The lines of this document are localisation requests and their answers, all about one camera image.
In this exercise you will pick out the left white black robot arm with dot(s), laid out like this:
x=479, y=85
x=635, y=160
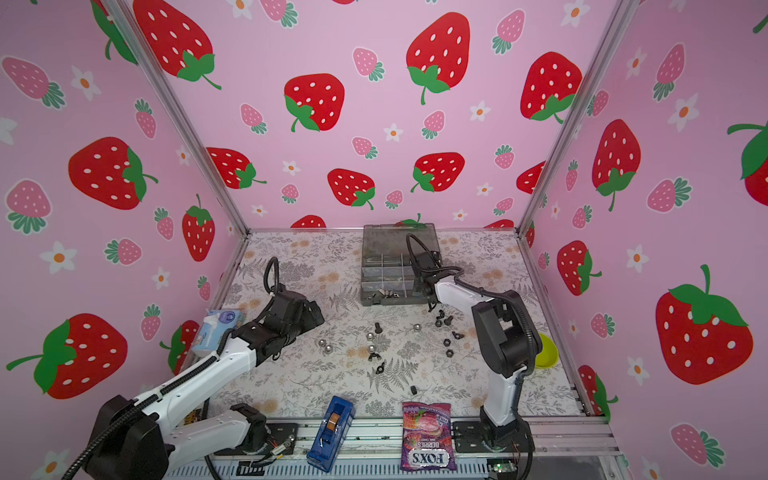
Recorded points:
x=145, y=437

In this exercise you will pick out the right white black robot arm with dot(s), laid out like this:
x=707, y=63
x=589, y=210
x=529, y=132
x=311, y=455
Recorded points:
x=508, y=341

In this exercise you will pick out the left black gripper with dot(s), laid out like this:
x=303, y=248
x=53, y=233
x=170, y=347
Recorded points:
x=308, y=317

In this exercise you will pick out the grey plastic compartment organizer box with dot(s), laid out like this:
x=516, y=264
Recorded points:
x=385, y=262

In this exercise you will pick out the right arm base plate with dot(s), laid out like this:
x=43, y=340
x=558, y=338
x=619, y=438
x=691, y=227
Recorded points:
x=481, y=437

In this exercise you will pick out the purple Fox's candy bag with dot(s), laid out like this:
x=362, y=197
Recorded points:
x=427, y=437

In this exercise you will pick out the blue white tissue pack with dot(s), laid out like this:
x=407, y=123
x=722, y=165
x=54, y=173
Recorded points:
x=214, y=325

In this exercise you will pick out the yellow green bowl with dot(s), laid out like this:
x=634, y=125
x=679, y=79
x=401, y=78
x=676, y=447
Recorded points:
x=548, y=357

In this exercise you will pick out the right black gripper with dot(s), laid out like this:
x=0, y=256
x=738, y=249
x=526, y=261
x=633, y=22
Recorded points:
x=417, y=286

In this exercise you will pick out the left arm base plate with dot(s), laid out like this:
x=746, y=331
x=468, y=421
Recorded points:
x=276, y=441

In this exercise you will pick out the blue rectangular plastic box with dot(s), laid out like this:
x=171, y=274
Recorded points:
x=331, y=434

